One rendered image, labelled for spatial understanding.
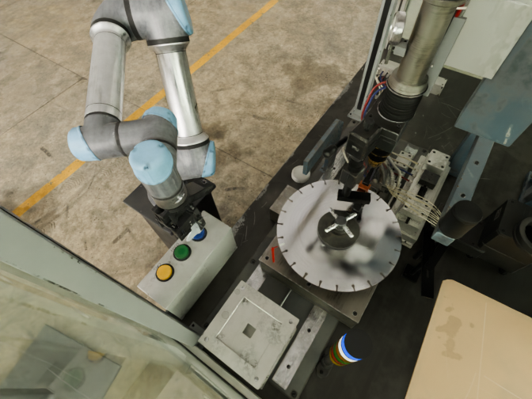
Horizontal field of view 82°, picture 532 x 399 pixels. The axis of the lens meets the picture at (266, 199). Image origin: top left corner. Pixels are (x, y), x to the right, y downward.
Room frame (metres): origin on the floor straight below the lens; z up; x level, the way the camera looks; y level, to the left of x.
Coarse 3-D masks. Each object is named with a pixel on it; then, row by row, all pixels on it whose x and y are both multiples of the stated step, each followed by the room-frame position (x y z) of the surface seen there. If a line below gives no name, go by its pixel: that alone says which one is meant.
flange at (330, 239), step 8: (328, 216) 0.39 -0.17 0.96; (344, 216) 0.38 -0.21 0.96; (320, 224) 0.37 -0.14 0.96; (328, 224) 0.36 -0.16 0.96; (352, 224) 0.36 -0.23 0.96; (320, 232) 0.34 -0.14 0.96; (328, 232) 0.34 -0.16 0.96; (336, 232) 0.33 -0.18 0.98; (344, 232) 0.33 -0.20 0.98; (352, 232) 0.33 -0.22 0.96; (328, 240) 0.32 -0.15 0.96; (336, 240) 0.32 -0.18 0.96; (344, 240) 0.31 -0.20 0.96; (352, 240) 0.31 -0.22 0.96; (336, 248) 0.30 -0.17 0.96; (344, 248) 0.29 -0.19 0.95
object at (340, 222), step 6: (330, 210) 0.39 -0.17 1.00; (336, 216) 0.36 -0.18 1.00; (342, 216) 0.36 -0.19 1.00; (348, 216) 0.36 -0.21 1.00; (354, 216) 0.36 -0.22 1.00; (336, 222) 0.35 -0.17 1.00; (342, 222) 0.34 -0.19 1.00; (330, 228) 0.33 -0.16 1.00; (336, 228) 0.34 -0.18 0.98; (342, 228) 0.34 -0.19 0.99; (348, 234) 0.31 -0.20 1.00
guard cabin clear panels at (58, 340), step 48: (0, 288) 0.09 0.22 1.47; (48, 288) 0.12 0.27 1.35; (0, 336) 0.04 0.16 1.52; (48, 336) 0.05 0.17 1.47; (96, 336) 0.06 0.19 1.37; (144, 336) 0.09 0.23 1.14; (0, 384) 0.01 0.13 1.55; (48, 384) 0.01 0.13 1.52; (96, 384) 0.01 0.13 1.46; (144, 384) 0.01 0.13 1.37; (192, 384) 0.01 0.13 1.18
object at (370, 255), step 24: (312, 192) 0.47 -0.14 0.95; (336, 192) 0.47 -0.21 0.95; (288, 216) 0.40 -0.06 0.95; (312, 216) 0.40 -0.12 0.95; (360, 216) 0.38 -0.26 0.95; (384, 216) 0.38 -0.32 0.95; (288, 240) 0.33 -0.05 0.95; (312, 240) 0.33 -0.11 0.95; (360, 240) 0.31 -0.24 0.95; (384, 240) 0.31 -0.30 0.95; (312, 264) 0.26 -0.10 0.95; (336, 264) 0.25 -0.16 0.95; (360, 264) 0.25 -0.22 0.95; (384, 264) 0.24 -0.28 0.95; (360, 288) 0.19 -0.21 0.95
